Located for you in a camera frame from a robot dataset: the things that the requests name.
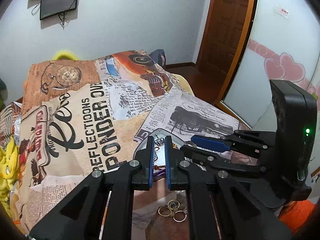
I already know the red braided bracelet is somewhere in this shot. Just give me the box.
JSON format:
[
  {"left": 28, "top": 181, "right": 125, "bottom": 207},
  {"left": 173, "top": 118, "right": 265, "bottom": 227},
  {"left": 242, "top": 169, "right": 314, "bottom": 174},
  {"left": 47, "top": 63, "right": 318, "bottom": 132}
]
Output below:
[{"left": 152, "top": 134, "right": 167, "bottom": 178}]

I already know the purple heart tin box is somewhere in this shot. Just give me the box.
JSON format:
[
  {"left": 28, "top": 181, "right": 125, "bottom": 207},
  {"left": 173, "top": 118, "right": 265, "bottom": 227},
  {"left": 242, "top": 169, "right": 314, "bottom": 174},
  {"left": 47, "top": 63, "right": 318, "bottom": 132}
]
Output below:
[{"left": 133, "top": 128, "right": 185, "bottom": 181}]

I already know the silver ring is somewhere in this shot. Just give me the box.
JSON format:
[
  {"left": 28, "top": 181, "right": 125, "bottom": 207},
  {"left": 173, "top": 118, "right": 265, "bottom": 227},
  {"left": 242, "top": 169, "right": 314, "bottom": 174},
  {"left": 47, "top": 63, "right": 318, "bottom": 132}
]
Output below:
[{"left": 172, "top": 210, "right": 188, "bottom": 223}]

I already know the gold ring with stone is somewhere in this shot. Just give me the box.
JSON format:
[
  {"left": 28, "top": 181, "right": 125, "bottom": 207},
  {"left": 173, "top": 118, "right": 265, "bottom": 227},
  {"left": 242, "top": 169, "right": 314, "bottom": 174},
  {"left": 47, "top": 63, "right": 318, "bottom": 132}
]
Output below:
[{"left": 167, "top": 199, "right": 180, "bottom": 212}]

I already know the orange cloth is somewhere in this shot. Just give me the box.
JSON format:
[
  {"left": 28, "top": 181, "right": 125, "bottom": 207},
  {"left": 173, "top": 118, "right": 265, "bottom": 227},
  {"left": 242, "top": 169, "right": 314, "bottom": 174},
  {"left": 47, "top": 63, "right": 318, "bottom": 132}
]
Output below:
[{"left": 278, "top": 200, "right": 315, "bottom": 234}]

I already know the yellow plush toy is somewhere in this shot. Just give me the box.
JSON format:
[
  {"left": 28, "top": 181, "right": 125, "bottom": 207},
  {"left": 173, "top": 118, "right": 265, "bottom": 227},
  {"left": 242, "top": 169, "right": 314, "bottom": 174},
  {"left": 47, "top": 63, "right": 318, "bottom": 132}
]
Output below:
[{"left": 0, "top": 136, "right": 18, "bottom": 217}]

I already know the dark blue bag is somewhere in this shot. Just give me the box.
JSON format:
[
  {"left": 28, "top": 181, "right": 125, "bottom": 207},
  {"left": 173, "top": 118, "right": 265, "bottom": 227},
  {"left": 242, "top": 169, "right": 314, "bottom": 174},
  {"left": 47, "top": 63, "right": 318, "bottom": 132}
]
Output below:
[{"left": 149, "top": 49, "right": 166, "bottom": 69}]

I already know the newspaper print bed quilt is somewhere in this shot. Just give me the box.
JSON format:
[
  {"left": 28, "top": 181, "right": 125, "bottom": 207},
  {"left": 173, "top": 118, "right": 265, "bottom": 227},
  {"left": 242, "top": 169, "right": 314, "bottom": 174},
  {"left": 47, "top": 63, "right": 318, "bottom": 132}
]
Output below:
[{"left": 11, "top": 50, "right": 242, "bottom": 233}]

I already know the white wardrobe sliding door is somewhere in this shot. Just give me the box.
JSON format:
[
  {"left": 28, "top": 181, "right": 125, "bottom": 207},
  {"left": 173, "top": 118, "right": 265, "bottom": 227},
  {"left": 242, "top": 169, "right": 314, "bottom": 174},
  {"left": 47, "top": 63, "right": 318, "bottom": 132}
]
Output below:
[{"left": 223, "top": 0, "right": 319, "bottom": 131}]

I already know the brown wooden door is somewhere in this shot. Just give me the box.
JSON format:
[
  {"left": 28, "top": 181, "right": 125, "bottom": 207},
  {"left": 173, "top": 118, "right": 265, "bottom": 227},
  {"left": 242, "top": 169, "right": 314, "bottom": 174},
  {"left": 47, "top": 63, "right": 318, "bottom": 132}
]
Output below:
[{"left": 196, "top": 0, "right": 254, "bottom": 103}]

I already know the yellow curved headboard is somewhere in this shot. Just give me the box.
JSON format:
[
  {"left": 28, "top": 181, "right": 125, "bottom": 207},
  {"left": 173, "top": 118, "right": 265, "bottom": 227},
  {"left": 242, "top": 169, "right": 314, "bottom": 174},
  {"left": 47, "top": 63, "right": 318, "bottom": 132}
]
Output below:
[{"left": 53, "top": 50, "right": 79, "bottom": 61}]

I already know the small black wall monitor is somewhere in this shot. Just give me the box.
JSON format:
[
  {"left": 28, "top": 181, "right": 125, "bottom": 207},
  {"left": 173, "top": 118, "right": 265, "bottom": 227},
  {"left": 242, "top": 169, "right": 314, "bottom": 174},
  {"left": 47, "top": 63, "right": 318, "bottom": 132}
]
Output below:
[{"left": 40, "top": 0, "right": 78, "bottom": 20}]

